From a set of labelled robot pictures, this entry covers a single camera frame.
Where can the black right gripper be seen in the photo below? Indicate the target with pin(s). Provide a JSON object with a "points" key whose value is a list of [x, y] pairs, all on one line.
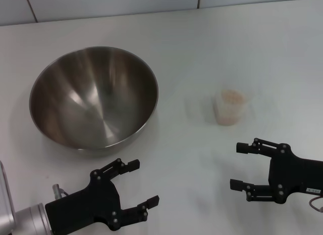
{"points": [[290, 174]]}

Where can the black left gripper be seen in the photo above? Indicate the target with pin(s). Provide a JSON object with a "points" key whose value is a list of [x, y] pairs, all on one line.
{"points": [[85, 207]]}

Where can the clear plastic measuring cup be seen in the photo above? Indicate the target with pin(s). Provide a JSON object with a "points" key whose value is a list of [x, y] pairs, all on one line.
{"points": [[227, 113]]}

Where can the white rice grains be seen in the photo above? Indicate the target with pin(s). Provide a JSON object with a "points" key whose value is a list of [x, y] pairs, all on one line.
{"points": [[230, 96]]}

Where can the stainless steel mixing bowl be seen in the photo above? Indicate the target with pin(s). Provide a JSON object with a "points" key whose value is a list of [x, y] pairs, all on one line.
{"points": [[83, 98]]}

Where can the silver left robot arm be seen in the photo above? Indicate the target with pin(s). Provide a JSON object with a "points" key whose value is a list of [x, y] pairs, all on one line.
{"points": [[27, 219]]}

